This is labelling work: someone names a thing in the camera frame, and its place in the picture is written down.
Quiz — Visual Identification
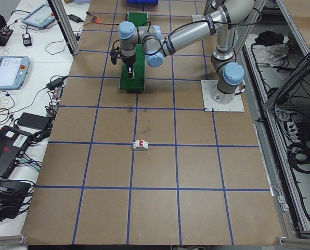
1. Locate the green belt conveyor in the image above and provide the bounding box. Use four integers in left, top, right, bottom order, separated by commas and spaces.
118, 11, 149, 94

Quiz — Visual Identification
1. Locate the small blue plastic bin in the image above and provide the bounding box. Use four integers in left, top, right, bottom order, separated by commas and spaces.
126, 0, 160, 5

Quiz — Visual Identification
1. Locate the white red circuit breaker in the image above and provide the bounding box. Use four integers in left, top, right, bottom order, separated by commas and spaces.
133, 140, 149, 152

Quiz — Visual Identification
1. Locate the small black power adapter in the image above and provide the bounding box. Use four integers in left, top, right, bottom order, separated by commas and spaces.
46, 77, 67, 90

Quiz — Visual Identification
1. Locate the small relay board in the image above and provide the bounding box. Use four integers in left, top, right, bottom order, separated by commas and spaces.
45, 103, 59, 116
52, 87, 64, 103

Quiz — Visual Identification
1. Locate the white side table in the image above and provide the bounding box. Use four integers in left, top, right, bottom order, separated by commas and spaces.
0, 0, 91, 227

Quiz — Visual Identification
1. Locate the light blue teach pendant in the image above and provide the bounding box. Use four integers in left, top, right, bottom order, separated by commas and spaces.
21, 4, 56, 29
0, 55, 31, 91

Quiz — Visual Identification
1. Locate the black handheld device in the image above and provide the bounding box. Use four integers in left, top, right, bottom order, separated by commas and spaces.
22, 32, 33, 47

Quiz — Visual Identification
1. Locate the large black power brick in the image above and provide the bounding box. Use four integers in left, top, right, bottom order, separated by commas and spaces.
16, 112, 54, 130

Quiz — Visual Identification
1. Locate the white crumpled cloth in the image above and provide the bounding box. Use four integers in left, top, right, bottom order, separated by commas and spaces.
257, 43, 291, 69

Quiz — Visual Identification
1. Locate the black crumpled cloth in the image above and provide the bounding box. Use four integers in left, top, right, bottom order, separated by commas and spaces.
253, 30, 286, 45

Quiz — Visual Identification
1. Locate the black computer with red logo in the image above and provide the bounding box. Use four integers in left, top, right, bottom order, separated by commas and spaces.
0, 126, 33, 180

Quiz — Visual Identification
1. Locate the white power strip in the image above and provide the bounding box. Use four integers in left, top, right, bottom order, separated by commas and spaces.
279, 110, 301, 143

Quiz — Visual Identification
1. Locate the black docking device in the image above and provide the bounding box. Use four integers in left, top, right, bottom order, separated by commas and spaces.
0, 178, 33, 222

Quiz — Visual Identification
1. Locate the black power supply box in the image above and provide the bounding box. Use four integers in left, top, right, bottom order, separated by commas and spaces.
296, 121, 310, 138

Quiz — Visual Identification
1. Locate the red black conveyor cable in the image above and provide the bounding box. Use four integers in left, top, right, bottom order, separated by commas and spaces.
99, 21, 127, 27

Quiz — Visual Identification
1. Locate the aluminium profile post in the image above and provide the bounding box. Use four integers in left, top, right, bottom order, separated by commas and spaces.
47, 0, 81, 56

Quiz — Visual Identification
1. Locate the looped thin black cable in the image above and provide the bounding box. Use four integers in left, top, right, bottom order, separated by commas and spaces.
45, 41, 70, 56

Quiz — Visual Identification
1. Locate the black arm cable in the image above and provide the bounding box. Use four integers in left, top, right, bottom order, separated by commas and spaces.
112, 6, 263, 57

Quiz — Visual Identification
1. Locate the black cable coil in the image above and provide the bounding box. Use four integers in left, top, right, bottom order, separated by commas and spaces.
287, 140, 310, 176

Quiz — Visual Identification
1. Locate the grey metal bracket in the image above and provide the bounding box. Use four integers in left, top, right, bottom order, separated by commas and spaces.
274, 195, 290, 213

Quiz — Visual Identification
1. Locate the aluminium extrusion rail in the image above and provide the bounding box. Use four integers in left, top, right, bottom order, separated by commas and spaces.
276, 234, 310, 247
0, 233, 28, 247

